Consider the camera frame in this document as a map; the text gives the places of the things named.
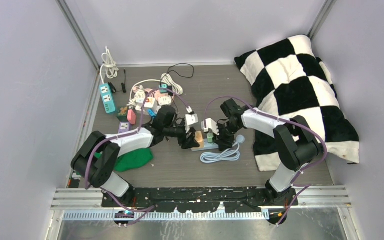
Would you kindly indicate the pink plug adapter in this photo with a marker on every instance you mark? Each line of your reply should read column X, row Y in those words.
column 131, row 117

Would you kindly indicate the white cube socket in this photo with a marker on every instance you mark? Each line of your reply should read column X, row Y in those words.
column 149, row 103

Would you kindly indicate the black white checkered blanket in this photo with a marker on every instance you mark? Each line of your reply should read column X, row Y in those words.
column 287, row 80

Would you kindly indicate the light blue power strip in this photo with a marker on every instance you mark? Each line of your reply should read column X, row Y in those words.
column 206, row 146

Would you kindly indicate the teal power strip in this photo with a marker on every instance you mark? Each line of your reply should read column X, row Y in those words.
column 107, row 98

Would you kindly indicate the orange cube adapter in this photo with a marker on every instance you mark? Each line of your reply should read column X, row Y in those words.
column 199, row 139

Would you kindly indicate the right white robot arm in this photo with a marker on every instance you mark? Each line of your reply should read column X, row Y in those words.
column 296, row 144

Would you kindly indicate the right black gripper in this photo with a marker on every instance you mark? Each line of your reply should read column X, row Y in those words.
column 222, row 140

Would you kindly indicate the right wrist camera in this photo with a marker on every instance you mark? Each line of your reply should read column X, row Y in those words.
column 209, row 125

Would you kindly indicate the green patterned adapter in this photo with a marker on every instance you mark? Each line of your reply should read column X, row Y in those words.
column 122, row 114

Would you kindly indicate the teal small plug adapter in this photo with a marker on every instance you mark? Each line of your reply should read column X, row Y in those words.
column 163, row 88

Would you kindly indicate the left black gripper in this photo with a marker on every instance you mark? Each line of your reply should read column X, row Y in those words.
column 190, row 142

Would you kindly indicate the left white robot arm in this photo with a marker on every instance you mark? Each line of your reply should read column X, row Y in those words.
column 97, row 157

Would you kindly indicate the blue small adapter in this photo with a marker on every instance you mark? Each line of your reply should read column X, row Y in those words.
column 151, row 113

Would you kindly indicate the green plug adapter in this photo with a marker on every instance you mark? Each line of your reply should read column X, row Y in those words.
column 210, row 137

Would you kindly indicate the purple socket adapter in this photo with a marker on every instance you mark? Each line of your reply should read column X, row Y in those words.
column 124, row 127

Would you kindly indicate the green cloth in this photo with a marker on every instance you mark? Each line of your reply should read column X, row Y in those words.
column 133, row 160

